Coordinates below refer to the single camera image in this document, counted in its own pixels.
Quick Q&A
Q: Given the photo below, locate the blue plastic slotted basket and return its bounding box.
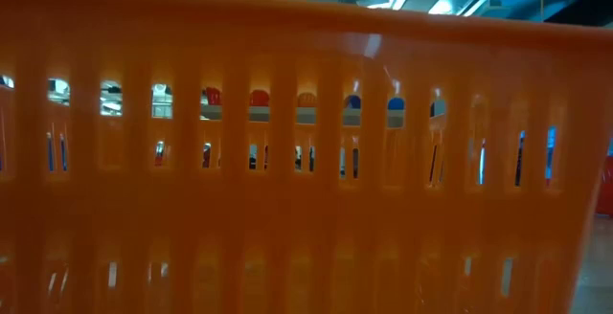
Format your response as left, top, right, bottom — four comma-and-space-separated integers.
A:
343, 94, 406, 113
45, 132, 68, 172

